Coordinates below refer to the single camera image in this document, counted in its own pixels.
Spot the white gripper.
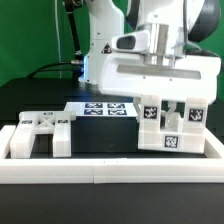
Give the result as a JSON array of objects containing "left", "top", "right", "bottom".
[{"left": 99, "top": 53, "right": 221, "bottom": 122}]

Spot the white chair seat block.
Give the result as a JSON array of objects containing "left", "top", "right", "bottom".
[{"left": 138, "top": 112, "right": 205, "bottom": 154}]

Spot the white chair back frame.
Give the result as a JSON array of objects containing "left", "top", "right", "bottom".
[{"left": 10, "top": 111, "right": 76, "bottom": 159}]

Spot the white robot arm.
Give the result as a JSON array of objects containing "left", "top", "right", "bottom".
[{"left": 79, "top": 0, "right": 221, "bottom": 123}]

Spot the white marker sheet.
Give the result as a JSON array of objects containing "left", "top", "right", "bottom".
[{"left": 64, "top": 102, "right": 137, "bottom": 117}]

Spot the white U-shaped border fence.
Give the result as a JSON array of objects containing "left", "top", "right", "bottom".
[{"left": 0, "top": 125, "right": 224, "bottom": 184}]

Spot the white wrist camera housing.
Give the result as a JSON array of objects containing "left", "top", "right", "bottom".
[{"left": 111, "top": 30, "right": 150, "bottom": 53}]

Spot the black cable bundle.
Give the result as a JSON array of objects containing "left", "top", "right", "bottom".
[{"left": 26, "top": 0, "right": 85, "bottom": 80}]

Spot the white thin cable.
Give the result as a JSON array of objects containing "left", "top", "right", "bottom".
[{"left": 54, "top": 0, "right": 64, "bottom": 80}]

